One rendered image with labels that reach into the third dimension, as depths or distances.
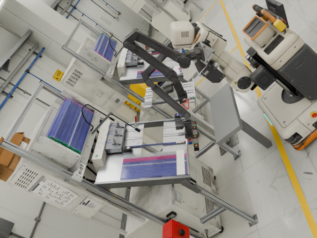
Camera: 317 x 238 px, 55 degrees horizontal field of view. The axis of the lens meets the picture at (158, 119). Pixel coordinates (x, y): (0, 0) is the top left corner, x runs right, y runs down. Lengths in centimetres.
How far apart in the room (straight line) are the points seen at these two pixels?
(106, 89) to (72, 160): 137
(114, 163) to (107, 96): 129
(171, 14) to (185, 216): 499
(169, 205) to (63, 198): 83
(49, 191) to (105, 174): 44
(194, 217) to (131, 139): 83
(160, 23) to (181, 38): 481
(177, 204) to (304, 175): 99
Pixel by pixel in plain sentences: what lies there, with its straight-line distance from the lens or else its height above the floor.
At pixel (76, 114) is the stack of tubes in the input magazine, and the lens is 263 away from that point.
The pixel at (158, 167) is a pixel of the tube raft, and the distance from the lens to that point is 235.
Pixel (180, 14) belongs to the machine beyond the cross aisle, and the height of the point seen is 28.
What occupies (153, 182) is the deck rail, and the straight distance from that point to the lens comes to 230.
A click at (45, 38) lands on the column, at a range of 565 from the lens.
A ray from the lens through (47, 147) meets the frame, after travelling 236.
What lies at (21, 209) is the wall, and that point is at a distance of 378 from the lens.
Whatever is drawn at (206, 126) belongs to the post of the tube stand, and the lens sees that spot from 317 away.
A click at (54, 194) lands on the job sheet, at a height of 137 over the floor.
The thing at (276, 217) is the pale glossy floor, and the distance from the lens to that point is 259.
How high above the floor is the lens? 192
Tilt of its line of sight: 22 degrees down
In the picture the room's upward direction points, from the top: 57 degrees counter-clockwise
